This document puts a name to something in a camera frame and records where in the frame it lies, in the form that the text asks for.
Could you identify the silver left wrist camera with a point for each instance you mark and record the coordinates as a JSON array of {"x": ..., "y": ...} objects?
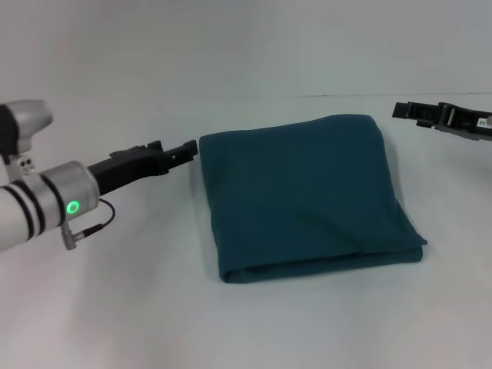
[{"x": 23, "y": 127}]

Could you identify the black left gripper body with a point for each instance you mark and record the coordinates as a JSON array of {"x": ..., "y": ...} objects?
[{"x": 127, "y": 165}]

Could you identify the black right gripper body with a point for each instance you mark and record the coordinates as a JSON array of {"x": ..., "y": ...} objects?
[{"x": 467, "y": 121}]

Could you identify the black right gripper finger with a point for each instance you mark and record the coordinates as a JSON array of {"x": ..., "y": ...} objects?
[{"x": 417, "y": 112}]

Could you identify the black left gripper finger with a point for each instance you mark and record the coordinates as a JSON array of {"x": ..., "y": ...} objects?
[{"x": 182, "y": 151}]

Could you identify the blue t-shirt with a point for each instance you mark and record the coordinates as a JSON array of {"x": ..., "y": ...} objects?
[{"x": 303, "y": 192}]

